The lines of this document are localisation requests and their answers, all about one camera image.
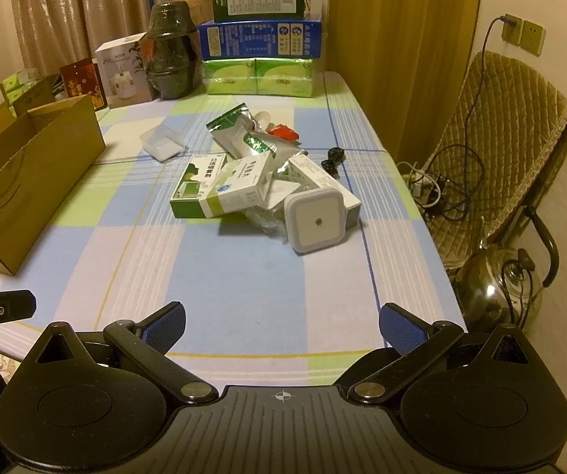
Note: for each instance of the white cardboard box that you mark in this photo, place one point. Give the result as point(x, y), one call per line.
point(313, 173)

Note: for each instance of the red snack packet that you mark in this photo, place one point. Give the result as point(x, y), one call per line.
point(283, 132)

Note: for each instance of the dark green jar stack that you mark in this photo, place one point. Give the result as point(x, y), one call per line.
point(169, 59)

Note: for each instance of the clear plastic bag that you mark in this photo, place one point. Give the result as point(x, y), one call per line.
point(268, 219)

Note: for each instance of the beige wall socket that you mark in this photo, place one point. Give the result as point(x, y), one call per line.
point(533, 38)
point(513, 29)

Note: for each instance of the white square night light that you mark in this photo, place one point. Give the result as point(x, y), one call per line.
point(315, 222)

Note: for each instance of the chair with quilted cover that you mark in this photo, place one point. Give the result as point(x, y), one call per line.
point(510, 123)

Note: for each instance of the white green medicine box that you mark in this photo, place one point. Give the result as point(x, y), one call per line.
point(234, 182)

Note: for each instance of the white humidifier box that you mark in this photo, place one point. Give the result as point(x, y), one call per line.
point(120, 74)

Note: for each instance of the silver green foil pouch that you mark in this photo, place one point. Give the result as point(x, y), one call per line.
point(268, 145)
point(229, 131)

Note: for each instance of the orange brown box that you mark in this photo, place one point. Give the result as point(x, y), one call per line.
point(193, 7)

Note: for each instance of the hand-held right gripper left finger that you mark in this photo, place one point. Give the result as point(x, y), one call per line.
point(165, 330)

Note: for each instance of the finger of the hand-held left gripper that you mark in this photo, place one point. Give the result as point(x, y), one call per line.
point(6, 306)

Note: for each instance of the yellow curtain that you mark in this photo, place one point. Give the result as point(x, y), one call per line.
point(402, 34)

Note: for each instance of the brown cardboard box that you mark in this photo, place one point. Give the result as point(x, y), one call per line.
point(41, 173)

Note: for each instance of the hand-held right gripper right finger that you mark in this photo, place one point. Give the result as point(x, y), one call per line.
point(402, 330)

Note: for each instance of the red gold box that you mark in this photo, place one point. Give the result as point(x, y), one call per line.
point(83, 84)

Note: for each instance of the clear plastic box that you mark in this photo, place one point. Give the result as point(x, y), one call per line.
point(162, 143)

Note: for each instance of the white power strip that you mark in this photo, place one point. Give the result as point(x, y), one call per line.
point(424, 190)

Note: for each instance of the checked cloth desktop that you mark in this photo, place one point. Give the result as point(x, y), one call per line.
point(263, 296)

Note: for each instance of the bundle of green tissue packs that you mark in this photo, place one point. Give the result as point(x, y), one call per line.
point(16, 84)

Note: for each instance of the blue printed box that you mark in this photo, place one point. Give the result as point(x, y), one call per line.
point(258, 39)

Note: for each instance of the steel kettle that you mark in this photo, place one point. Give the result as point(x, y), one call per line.
point(486, 281)

